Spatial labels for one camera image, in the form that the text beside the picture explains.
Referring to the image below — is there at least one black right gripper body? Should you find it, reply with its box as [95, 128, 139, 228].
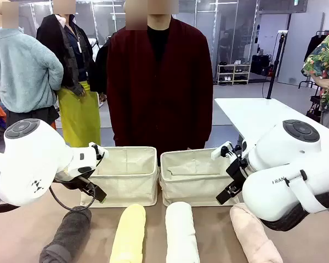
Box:
[225, 158, 249, 190]

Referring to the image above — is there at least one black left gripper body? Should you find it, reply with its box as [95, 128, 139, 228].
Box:
[53, 171, 97, 193]

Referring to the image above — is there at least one pink towel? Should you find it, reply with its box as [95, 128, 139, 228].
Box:
[229, 202, 283, 263]

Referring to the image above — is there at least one dark grey towel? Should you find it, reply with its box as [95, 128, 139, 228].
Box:
[39, 207, 93, 263]

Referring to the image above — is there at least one yellow towel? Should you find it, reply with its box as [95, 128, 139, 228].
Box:
[109, 203, 147, 263]

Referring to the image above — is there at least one white towel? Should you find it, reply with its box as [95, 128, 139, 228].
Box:
[164, 201, 201, 263]

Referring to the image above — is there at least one beige fabric basket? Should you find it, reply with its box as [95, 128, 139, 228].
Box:
[159, 147, 241, 207]
[80, 146, 158, 208]

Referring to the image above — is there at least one white side table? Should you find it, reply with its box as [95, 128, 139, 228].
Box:
[214, 98, 329, 154]

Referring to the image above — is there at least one mannequin in black jacket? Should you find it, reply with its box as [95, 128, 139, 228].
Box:
[36, 0, 102, 148]

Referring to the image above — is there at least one wooden shoe rack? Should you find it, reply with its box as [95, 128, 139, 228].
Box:
[217, 63, 252, 85]

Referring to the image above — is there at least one black trolley cart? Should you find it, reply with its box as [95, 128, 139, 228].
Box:
[306, 95, 323, 119]

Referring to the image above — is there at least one black cases stack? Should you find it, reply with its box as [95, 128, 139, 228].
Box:
[251, 54, 274, 77]

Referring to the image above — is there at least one person in maroon cardigan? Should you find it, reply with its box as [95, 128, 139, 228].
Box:
[94, 0, 214, 167]

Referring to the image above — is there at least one background person in black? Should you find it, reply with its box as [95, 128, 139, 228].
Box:
[89, 38, 112, 102]

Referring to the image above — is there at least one mannequin in pale blue fleece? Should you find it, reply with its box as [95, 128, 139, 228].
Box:
[0, 0, 64, 131]

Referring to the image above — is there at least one black clothes rack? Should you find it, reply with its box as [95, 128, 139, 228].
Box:
[298, 30, 329, 89]

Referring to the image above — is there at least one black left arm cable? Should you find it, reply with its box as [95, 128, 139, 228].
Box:
[48, 182, 97, 211]

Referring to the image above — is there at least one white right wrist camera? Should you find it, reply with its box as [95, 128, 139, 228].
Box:
[211, 141, 242, 165]

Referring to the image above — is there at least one black right arm cable sleeve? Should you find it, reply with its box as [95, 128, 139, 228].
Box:
[259, 188, 329, 232]

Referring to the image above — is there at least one white arm cable strap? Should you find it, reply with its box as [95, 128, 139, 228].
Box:
[286, 169, 328, 214]

